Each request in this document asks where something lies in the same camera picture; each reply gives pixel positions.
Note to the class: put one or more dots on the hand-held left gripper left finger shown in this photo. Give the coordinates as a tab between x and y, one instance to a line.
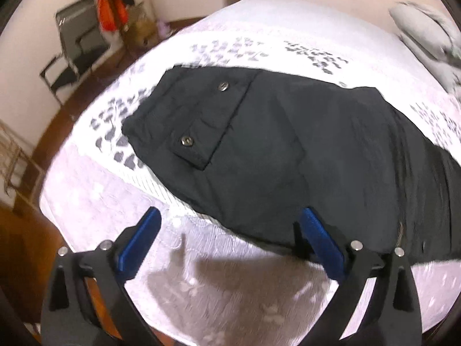
141	238

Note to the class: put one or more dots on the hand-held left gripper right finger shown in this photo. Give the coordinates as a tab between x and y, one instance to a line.
324	245

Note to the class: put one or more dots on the black pants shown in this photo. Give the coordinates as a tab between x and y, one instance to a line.
270	133

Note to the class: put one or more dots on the leaf print bedspread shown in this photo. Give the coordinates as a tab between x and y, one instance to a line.
108	194

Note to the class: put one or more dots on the light wooden rack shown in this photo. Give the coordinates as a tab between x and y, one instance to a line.
16	165

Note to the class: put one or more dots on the purple small object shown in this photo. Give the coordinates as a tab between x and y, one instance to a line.
164	27

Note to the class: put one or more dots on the orange bag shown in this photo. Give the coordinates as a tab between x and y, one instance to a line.
105	14

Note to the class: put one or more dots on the wooden coat rack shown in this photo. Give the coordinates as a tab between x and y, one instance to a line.
119	7

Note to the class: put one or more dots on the grey folded quilt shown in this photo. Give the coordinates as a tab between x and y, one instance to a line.
421	29

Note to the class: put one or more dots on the black metal frame chair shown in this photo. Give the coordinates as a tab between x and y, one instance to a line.
77	32

